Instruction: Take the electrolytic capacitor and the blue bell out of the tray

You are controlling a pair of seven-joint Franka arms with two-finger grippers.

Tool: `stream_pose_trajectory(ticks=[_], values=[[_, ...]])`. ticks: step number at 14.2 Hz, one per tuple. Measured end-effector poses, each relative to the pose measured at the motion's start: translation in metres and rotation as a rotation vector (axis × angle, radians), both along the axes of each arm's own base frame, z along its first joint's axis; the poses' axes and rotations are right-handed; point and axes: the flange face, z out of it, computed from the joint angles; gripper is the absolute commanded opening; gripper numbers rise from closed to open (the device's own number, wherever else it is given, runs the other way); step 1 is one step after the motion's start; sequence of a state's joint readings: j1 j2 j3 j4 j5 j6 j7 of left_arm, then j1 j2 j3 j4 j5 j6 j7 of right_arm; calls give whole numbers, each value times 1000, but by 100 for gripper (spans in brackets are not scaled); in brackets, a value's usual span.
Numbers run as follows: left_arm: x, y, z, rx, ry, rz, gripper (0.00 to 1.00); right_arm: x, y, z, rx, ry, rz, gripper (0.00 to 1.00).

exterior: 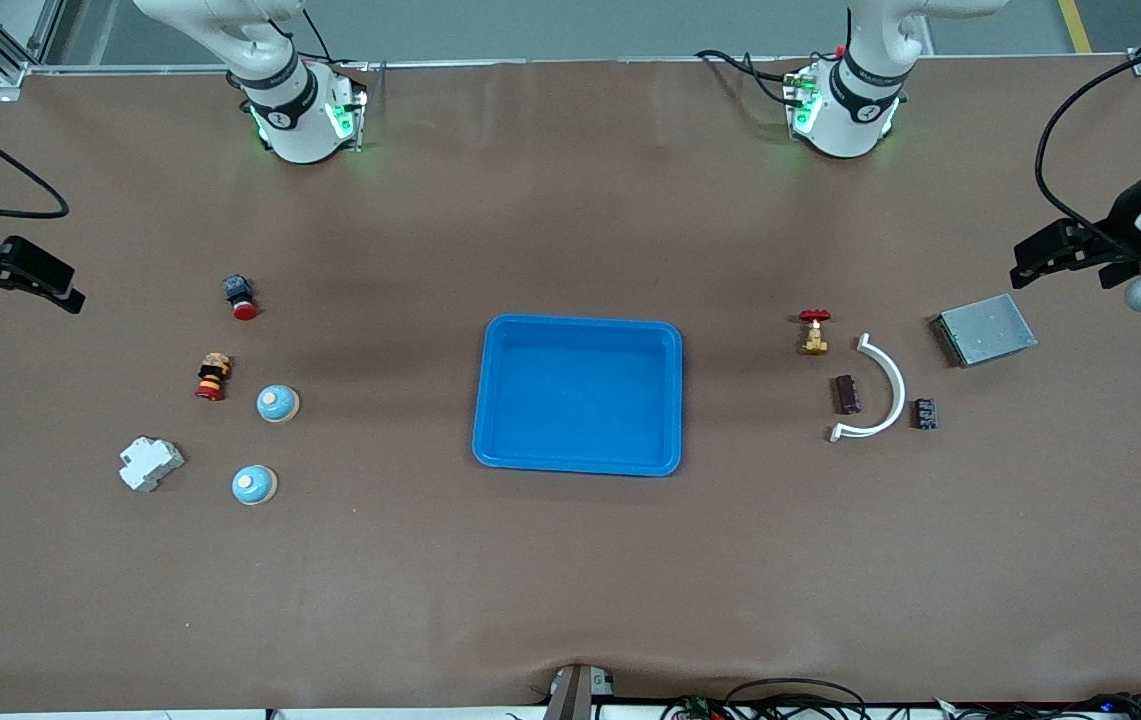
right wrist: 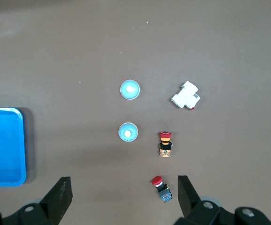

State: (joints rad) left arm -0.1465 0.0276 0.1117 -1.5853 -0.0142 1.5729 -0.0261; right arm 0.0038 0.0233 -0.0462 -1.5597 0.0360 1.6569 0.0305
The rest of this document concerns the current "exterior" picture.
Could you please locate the light blue desk bell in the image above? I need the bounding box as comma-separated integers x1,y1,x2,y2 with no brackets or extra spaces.
256,385,301,424
231,465,278,507

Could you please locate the grey metal box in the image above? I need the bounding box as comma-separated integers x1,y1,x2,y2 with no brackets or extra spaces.
931,293,1039,369

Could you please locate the red push button blue base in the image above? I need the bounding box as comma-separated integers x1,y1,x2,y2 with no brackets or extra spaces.
222,275,259,322

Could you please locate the red emergency button orange base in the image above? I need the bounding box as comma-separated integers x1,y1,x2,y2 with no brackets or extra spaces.
195,352,233,402

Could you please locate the white circuit breaker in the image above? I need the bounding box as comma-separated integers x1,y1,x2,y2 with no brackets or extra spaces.
119,436,186,494

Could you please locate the brown table mat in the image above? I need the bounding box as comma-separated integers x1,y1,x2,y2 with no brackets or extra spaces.
0,55,1141,713

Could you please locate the blue plastic tray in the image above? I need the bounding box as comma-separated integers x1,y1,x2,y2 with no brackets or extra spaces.
471,314,683,478

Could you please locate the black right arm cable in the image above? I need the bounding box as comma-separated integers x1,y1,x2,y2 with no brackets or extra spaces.
0,98,71,221

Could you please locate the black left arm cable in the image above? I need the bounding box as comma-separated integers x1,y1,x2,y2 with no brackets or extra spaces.
1034,25,1141,243

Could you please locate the white curved plastic bracket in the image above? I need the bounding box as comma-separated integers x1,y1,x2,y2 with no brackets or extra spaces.
829,333,909,444

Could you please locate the black cable at arm base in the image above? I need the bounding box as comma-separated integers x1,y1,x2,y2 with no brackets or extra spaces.
695,48,801,106

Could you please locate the black cable bundle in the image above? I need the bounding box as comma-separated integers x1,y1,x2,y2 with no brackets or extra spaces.
935,692,1141,720
660,678,871,720

